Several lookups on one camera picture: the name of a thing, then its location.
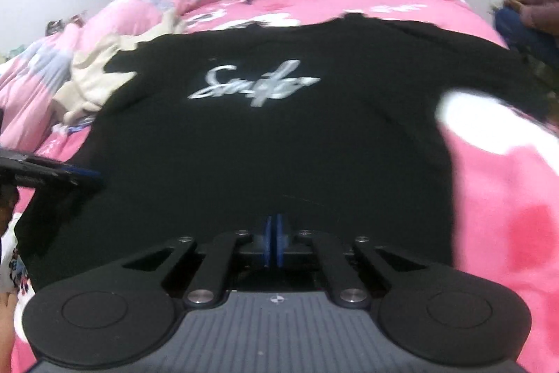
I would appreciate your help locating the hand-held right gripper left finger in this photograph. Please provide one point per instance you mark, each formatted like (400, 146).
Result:
(268, 242)

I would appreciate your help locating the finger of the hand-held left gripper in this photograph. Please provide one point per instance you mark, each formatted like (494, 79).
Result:
(52, 174)

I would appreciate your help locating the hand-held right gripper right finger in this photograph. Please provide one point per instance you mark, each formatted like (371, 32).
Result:
(281, 242)

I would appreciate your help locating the black sweater with white print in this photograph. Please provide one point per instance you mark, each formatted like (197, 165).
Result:
(305, 150)

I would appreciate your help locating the cream fleece garment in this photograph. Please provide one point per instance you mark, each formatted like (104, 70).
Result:
(87, 84)

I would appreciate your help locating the light blue cloth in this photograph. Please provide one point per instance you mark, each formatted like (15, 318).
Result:
(74, 127)

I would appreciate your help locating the pink and grey quilt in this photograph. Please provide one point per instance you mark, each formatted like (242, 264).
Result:
(39, 67)

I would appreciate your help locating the colourful small clutter pile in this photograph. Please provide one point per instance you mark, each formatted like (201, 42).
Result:
(63, 23)

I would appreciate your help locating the pink floral blanket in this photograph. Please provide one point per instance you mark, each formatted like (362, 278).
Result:
(502, 189)

